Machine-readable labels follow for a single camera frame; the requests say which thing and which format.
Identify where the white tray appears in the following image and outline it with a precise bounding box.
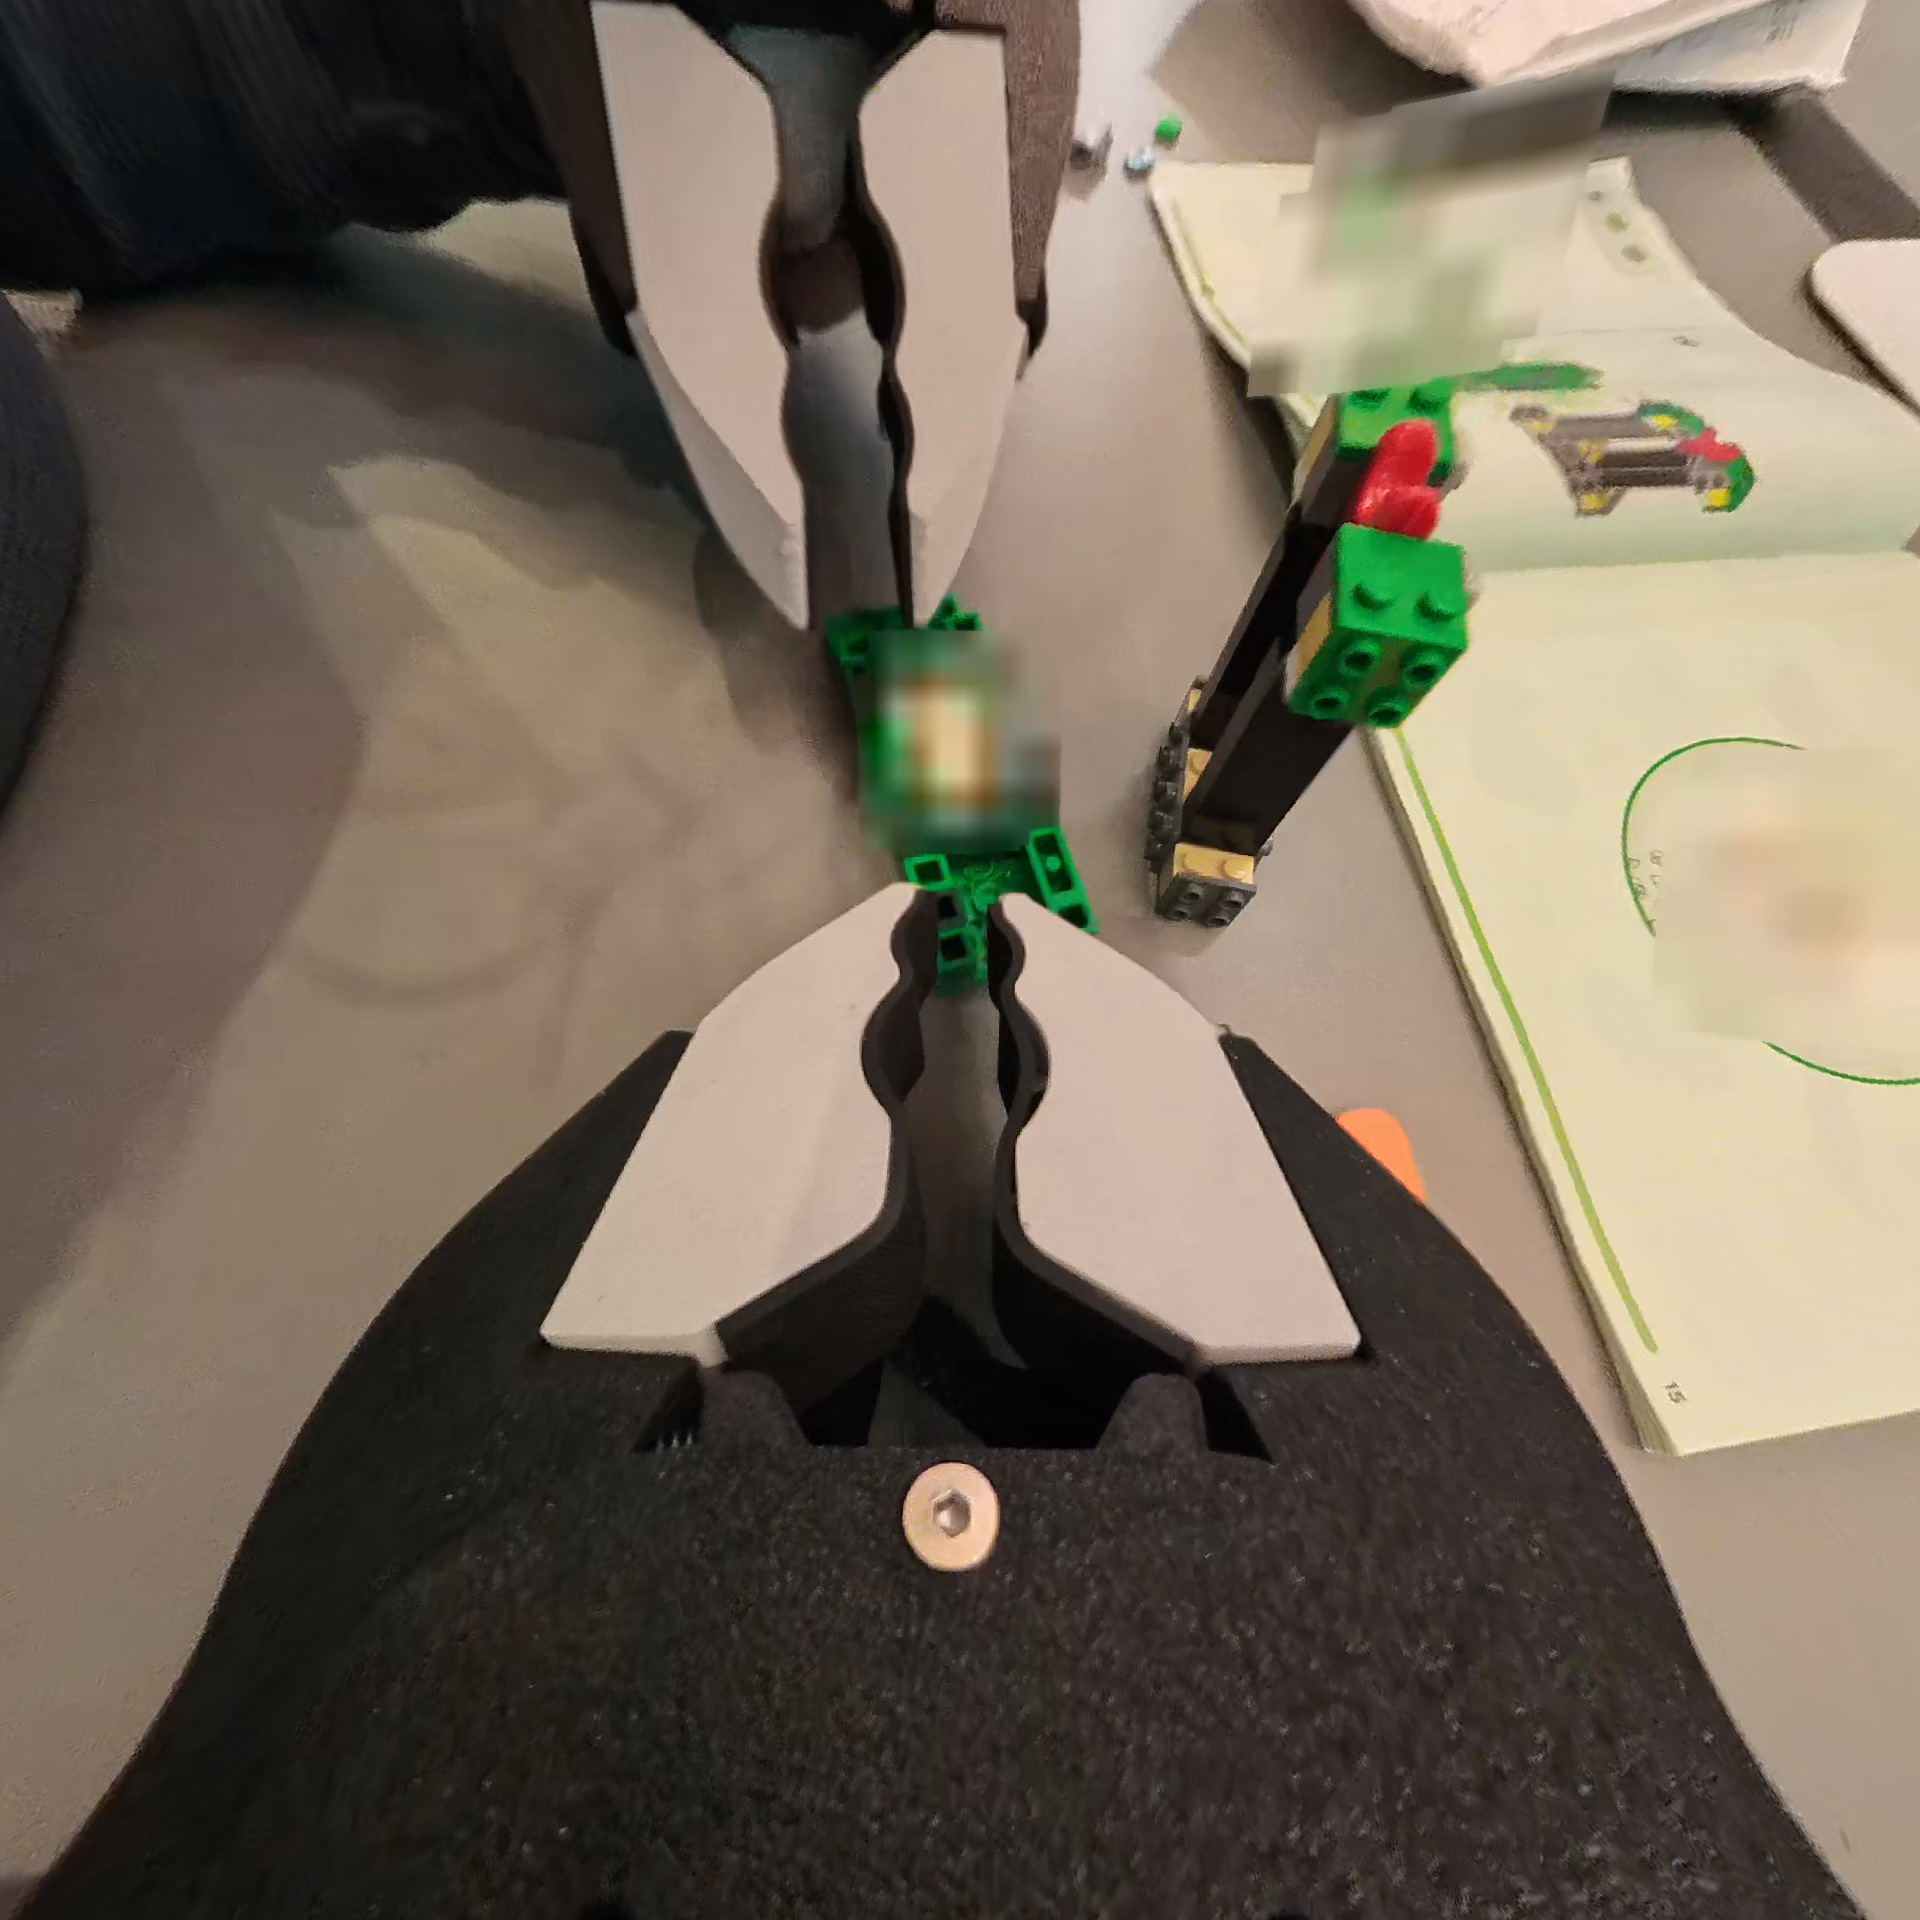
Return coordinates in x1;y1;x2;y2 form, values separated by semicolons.
1807;239;1920;417

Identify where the black and green brick tower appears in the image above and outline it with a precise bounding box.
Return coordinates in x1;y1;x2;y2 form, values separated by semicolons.
1145;384;1479;931

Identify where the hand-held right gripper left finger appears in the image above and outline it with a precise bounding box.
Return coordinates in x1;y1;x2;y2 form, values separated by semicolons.
539;882;926;1373

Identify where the green brick plate assembly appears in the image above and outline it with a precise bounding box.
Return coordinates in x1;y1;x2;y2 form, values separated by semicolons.
824;599;1105;1001

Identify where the person's dark knit clothing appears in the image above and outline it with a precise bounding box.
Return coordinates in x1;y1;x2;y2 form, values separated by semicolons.
0;302;87;812

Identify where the person's left forearm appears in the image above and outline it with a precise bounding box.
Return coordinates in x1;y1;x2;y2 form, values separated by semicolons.
0;0;595;290

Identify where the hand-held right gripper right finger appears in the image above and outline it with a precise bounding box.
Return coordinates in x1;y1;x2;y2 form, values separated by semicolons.
994;900;1364;1373

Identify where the orange brick piece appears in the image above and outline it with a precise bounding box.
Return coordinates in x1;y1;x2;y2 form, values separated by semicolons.
1337;1106;1428;1201

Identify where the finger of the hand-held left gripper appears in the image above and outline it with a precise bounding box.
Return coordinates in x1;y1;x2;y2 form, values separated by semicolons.
590;0;824;631
852;19;1034;620

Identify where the pale green instruction booklet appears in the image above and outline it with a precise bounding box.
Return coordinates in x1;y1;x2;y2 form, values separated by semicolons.
1145;150;1920;1458

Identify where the white crumpled paper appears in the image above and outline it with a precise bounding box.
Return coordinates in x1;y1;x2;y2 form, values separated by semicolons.
1342;0;1863;94

